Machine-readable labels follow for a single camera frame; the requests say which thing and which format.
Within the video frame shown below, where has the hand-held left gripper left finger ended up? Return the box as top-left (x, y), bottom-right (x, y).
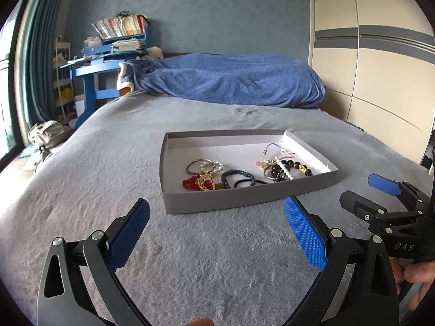
top-left (36, 198), bottom-right (152, 326)

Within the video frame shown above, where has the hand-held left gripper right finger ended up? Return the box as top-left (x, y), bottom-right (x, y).
top-left (283, 195), bottom-right (400, 326)

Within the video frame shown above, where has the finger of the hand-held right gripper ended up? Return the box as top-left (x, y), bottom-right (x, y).
top-left (340, 190), bottom-right (390, 227)
top-left (368, 173), bottom-right (435, 208)

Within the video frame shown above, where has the black bead bracelet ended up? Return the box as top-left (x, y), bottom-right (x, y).
top-left (280, 159), bottom-right (313, 177)

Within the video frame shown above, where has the dark brown bead bracelet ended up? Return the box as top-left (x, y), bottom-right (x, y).
top-left (263, 164), bottom-right (285, 181)

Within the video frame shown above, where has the black hair tie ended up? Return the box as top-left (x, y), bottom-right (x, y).
top-left (234, 177), bottom-right (270, 189)

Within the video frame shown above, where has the blue bead bracelet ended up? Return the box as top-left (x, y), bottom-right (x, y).
top-left (221, 169), bottom-right (255, 187)

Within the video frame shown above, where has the thin silver bangle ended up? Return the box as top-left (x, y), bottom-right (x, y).
top-left (186, 158), bottom-right (209, 174)

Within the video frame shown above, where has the red bead gold ornament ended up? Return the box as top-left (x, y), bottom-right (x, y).
top-left (182, 173), bottom-right (223, 191)

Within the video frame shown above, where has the pink cord charm bracelet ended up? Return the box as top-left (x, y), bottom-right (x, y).
top-left (260, 143), bottom-right (295, 170)

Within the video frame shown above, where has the grey cardboard box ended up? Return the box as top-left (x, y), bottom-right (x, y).
top-left (159, 129), bottom-right (339, 214)

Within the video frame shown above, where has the round pearl hair clip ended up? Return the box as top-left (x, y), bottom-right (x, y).
top-left (200, 161), bottom-right (224, 174)

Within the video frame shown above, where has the person's right hand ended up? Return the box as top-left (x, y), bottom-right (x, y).
top-left (390, 257), bottom-right (435, 313)

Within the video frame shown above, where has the grey fleece blanket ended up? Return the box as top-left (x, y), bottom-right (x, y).
top-left (0, 90), bottom-right (435, 326)

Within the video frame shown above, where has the cream wardrobe with grey stripe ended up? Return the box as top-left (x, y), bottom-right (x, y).
top-left (307, 0), bottom-right (435, 164)

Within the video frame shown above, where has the grey backpack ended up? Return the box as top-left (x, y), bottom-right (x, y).
top-left (27, 120), bottom-right (74, 151)

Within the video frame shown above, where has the blue wooden desk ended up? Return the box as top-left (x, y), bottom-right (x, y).
top-left (70, 29), bottom-right (152, 128)

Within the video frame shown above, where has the white shelf rack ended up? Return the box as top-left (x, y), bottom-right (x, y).
top-left (52, 42), bottom-right (77, 123)

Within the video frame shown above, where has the blue blanket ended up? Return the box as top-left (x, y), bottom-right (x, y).
top-left (116, 53), bottom-right (326, 109)

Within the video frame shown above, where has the white plush toy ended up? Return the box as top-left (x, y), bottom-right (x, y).
top-left (142, 46), bottom-right (164, 60)

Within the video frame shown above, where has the stack of papers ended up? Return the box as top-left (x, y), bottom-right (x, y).
top-left (110, 39), bottom-right (147, 54)

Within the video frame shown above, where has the teal curtain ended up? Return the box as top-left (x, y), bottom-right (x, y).
top-left (15, 0), bottom-right (79, 130)

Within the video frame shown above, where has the row of books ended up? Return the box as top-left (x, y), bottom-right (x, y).
top-left (92, 14), bottom-right (150, 39)

